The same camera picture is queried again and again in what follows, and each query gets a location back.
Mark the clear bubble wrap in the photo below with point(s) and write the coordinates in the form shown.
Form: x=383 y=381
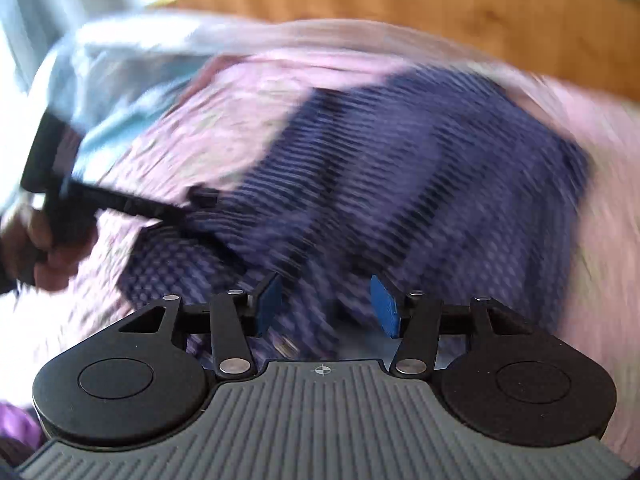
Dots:
x=115 y=60

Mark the pink bear print quilt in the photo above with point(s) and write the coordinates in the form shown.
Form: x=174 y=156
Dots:
x=210 y=125

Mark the blue checked shirt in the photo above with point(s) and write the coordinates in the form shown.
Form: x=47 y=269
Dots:
x=400 y=175

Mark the purple cloth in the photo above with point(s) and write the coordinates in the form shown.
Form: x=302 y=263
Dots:
x=17 y=427

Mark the person's left hand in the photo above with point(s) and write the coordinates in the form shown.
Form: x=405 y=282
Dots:
x=55 y=265

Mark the person's left forearm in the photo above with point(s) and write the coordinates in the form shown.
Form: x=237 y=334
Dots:
x=6 y=280

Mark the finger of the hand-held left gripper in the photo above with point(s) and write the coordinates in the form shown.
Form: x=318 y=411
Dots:
x=135 y=206

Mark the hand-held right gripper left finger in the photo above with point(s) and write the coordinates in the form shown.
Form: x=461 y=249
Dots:
x=270 y=305

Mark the wooden headboard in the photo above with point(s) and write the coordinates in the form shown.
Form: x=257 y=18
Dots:
x=450 y=10

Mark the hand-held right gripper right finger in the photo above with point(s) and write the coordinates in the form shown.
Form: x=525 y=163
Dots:
x=385 y=307

